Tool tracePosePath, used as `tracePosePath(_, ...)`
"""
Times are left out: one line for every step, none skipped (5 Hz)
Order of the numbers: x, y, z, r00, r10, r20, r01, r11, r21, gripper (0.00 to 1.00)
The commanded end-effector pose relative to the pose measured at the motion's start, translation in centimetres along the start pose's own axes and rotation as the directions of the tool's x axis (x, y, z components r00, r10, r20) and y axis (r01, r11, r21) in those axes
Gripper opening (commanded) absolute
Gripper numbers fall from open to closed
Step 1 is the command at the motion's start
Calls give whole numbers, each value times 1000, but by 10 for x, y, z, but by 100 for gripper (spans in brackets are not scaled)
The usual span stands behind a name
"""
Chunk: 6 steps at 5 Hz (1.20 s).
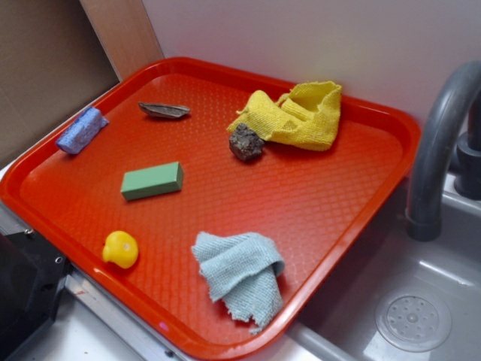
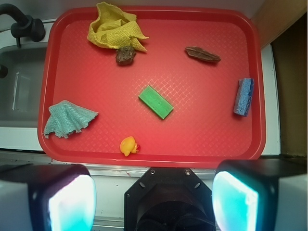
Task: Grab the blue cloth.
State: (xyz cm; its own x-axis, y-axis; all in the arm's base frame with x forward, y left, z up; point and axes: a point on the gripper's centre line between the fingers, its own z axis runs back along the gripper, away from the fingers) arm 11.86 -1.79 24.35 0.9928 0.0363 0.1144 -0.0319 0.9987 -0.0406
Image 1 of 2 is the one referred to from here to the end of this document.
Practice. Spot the light blue cloth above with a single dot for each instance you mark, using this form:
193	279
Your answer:
242	271

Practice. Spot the yellow cloth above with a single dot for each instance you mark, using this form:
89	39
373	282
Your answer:
307	117

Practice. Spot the dark brown rock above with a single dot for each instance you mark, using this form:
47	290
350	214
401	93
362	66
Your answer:
245	144

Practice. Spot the red plastic tray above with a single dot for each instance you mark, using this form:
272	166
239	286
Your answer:
311	204

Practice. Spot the green rectangular block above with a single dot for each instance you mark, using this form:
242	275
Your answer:
152	181

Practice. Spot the yellow rubber duck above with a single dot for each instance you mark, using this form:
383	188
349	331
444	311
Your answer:
121	249

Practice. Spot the blue sponge block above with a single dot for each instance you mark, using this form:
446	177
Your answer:
82	131

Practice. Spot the wooden board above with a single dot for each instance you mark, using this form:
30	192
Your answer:
125	32

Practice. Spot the grey plastic sink basin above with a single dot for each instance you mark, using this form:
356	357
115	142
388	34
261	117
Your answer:
338	323

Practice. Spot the grey toy faucet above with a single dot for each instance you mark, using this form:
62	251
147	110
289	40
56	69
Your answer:
451	137

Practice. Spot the brown cardboard panel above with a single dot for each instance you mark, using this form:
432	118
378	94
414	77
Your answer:
52	65

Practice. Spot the round sink drain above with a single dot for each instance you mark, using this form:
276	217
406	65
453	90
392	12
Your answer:
413	320

